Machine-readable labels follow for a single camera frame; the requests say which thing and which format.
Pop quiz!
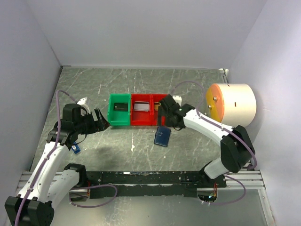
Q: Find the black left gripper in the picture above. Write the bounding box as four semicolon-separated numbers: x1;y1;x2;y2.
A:
74;107;110;134

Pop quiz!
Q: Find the blue leather card holder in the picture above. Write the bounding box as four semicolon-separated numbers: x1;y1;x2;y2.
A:
154;126;171;147

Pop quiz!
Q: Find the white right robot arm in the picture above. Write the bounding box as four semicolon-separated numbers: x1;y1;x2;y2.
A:
158;95;255;188

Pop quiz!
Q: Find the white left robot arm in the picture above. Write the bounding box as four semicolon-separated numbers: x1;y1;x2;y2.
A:
5;103;110;226

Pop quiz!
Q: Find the gold credit card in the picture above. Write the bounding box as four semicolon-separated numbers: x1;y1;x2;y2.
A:
154;102;160;111

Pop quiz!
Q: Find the silver credit card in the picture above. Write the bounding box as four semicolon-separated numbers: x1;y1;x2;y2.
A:
133;101;150;112

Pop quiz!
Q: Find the black credit card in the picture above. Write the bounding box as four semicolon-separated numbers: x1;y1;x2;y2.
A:
114;102;128;112

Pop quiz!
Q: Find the green plastic bin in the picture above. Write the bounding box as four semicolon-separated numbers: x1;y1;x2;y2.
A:
107;94;131;126

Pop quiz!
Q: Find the red plastic bin middle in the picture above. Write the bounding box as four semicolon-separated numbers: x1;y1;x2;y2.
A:
130;94;154;126

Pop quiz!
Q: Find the cream cylinder orange yellow face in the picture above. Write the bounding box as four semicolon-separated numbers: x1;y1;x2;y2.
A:
206;83;257;127

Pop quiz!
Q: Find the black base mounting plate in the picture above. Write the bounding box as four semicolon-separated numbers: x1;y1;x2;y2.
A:
72;171;226;199

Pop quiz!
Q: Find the blue black handled tool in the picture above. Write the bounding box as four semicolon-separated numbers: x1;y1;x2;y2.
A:
71;142;81;154

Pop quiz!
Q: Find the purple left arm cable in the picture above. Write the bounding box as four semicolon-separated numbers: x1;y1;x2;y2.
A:
14;90;118;226

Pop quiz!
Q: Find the aluminium rail frame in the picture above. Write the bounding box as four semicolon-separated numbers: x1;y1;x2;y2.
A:
5;68;275;226

